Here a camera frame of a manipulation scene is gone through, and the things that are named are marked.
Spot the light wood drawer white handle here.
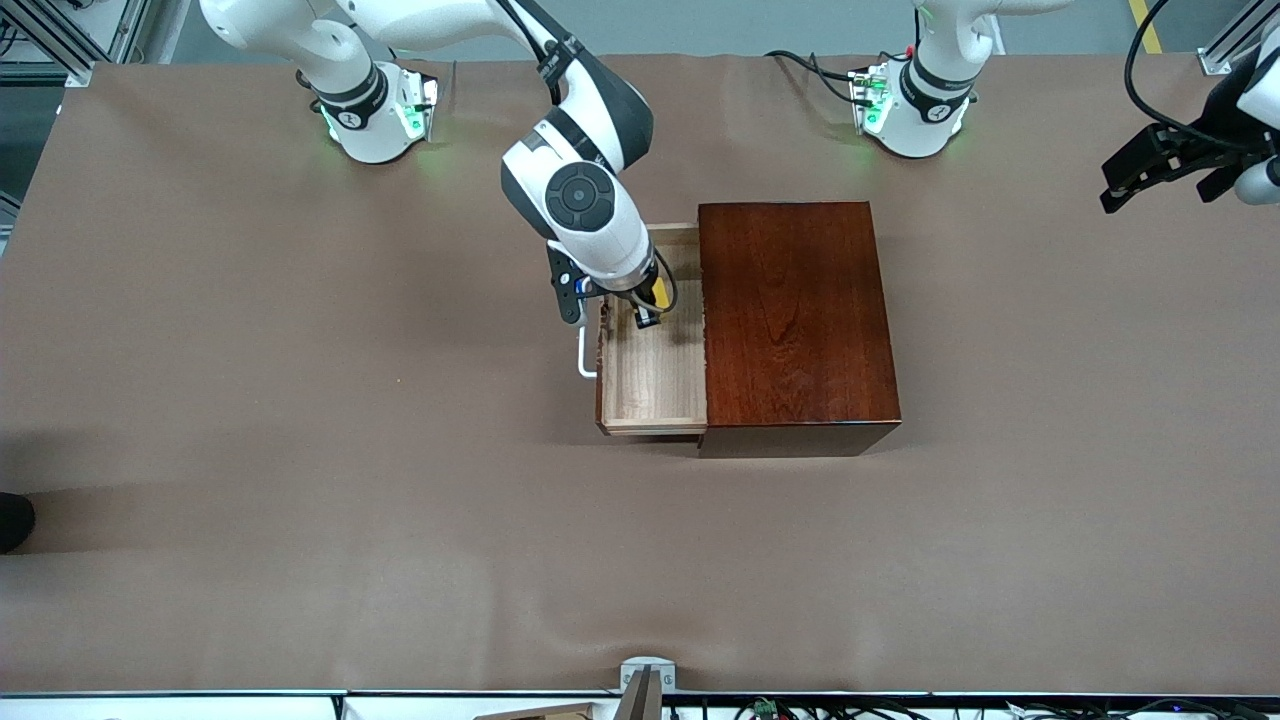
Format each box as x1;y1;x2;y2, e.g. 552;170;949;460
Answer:
577;222;710;438

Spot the aluminium profile bar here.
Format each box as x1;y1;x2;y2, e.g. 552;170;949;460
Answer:
1198;0;1280;77

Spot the dark brown wooden cabinet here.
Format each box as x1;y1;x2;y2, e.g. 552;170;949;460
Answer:
697;201;903;459

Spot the grey metal clamp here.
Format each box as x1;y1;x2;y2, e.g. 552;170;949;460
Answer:
612;656;677;720

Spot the brown cardboard piece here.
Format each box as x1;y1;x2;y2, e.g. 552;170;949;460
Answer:
473;702;601;720

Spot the black rounded object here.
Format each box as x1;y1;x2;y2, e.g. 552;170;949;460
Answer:
0;492;37;554

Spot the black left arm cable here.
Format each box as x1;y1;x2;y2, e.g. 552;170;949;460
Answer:
1124;0;1280;157

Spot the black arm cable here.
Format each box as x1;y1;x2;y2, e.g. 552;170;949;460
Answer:
495;0;681;319
1124;0;1280;157

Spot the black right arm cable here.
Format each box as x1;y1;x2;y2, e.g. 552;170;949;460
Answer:
495;0;681;319

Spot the black base cable bundle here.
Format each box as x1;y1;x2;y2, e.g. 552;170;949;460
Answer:
765;48;873;106

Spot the black cable tangle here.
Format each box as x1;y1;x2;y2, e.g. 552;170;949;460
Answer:
668;696;1280;720

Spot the aluminium frame structure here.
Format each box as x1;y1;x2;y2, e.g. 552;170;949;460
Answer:
0;0;191;89

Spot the white table edge rail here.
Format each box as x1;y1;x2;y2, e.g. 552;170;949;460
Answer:
0;690;613;720

